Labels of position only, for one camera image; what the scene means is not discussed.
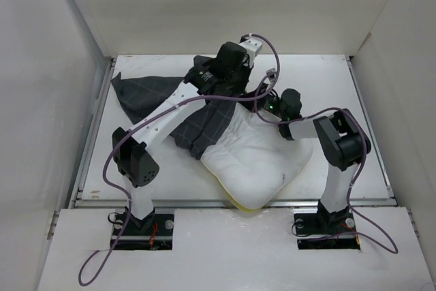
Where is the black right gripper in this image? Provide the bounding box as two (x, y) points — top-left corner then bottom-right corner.
(234, 82), (286, 119)

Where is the dark grey checked pillowcase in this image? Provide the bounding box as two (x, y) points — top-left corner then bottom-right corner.
(111, 74), (236, 160)

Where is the white pillow with yellow edge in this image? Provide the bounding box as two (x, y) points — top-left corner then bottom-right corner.
(200, 104), (313, 211)

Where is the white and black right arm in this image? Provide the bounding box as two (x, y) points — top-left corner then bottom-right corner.
(253, 89), (371, 237)

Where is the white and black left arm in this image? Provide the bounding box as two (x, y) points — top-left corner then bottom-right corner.
(110, 35), (262, 234)

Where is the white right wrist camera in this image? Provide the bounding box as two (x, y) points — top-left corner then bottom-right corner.
(266, 68), (277, 83)

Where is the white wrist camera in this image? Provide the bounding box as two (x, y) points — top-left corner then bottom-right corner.
(239, 35), (262, 68)
(266, 68), (277, 83)

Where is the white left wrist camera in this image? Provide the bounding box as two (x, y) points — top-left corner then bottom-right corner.
(239, 35), (262, 68)

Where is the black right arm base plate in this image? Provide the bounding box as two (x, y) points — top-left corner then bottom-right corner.
(292, 212), (360, 250)

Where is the aluminium front table rail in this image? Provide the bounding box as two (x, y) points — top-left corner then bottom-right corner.
(68, 198), (397, 209)

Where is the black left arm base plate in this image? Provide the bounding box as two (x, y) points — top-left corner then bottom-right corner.
(108, 209), (174, 251)

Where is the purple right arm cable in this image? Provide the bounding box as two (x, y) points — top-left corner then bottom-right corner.
(251, 81), (399, 255)

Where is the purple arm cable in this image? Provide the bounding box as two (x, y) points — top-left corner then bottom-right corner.
(78, 33), (281, 286)
(251, 81), (399, 255)

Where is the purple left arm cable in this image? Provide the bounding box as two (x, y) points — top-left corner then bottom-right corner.
(78, 33), (281, 286)

